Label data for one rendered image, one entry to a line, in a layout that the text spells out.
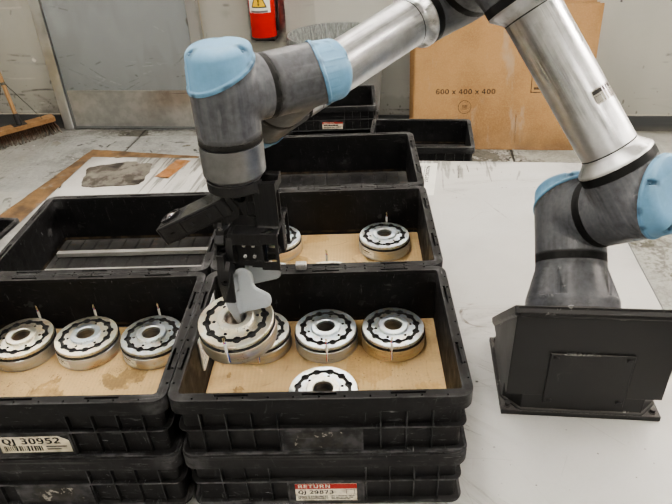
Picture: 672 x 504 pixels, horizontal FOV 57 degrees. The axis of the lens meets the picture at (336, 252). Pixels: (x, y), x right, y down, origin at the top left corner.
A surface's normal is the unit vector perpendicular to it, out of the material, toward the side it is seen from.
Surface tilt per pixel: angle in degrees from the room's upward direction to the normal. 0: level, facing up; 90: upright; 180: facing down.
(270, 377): 0
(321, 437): 90
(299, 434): 90
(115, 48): 90
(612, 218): 100
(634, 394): 90
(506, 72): 77
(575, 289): 31
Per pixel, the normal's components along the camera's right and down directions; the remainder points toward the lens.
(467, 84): -0.11, 0.34
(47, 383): -0.04, -0.84
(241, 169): 0.37, 0.48
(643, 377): -0.11, 0.54
